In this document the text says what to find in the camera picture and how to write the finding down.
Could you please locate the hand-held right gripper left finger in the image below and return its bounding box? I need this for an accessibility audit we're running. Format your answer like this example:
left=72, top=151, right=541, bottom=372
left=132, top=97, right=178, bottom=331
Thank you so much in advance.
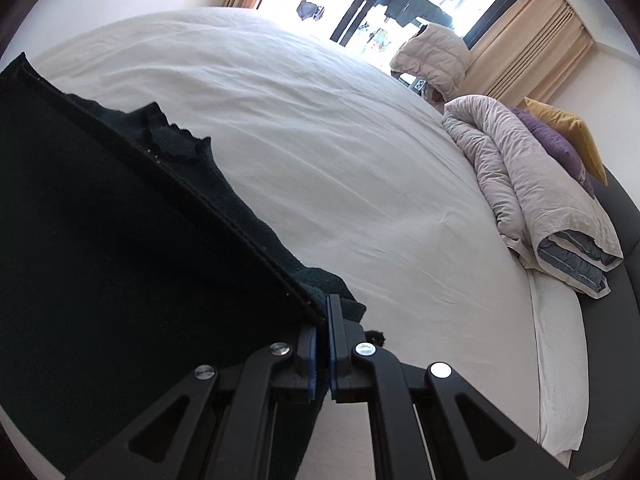
left=65, top=326, right=321, bottom=480

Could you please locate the yellow pillow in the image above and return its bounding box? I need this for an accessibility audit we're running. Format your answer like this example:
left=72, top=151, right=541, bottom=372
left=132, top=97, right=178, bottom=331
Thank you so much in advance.
left=523, top=96, right=608, bottom=186

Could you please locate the small hanging dark garment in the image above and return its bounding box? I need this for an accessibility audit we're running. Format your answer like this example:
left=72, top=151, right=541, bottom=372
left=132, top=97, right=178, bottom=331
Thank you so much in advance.
left=296, top=0, right=325, bottom=22

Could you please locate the dark grey bed frame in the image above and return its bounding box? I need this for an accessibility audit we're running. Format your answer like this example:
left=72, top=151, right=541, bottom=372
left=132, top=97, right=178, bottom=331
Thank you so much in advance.
left=569, top=165, right=640, bottom=480

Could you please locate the black window frame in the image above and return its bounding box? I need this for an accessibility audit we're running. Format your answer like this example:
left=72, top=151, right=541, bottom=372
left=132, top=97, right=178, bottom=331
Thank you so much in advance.
left=330, top=0, right=533, bottom=47

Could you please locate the beige puffer jacket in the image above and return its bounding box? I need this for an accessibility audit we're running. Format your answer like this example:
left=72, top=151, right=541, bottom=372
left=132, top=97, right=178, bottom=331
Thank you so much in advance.
left=389, top=22, right=472, bottom=102

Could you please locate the dark green knit sweater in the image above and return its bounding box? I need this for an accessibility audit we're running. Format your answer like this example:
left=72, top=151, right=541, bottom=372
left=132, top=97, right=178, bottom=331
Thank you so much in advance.
left=0, top=52, right=387, bottom=480

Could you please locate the purple pillow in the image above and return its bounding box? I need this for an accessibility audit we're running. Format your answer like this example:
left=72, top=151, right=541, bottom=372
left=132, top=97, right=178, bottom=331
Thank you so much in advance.
left=510, top=106, right=597, bottom=198

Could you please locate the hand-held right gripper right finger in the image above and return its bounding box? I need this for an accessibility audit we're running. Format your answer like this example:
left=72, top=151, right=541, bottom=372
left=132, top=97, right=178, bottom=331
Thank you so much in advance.
left=325, top=294, right=582, bottom=480

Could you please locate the folded beige duvet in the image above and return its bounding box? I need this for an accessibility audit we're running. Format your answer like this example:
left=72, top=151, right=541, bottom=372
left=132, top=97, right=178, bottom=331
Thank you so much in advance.
left=442, top=94, right=624, bottom=300

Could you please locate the bed with white sheet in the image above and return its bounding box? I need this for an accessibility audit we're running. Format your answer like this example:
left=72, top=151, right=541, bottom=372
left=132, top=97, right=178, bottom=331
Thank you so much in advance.
left=0, top=6, right=592, bottom=480

